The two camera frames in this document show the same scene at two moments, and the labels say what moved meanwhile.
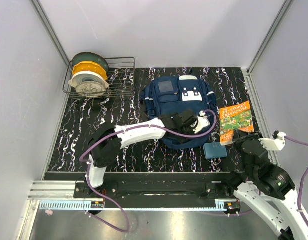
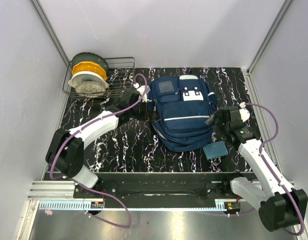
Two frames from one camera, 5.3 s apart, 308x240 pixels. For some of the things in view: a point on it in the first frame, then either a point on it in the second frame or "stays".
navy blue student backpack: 170,95 stays
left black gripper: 191,132 to 149,116
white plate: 82,76 stays
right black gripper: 239,135 to 218,114
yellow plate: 89,66 stays
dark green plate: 90,57 stays
